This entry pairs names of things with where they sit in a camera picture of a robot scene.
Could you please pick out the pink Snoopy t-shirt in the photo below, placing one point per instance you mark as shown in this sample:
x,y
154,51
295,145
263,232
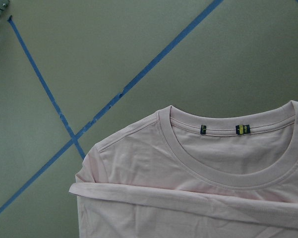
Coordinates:
x,y
177,175

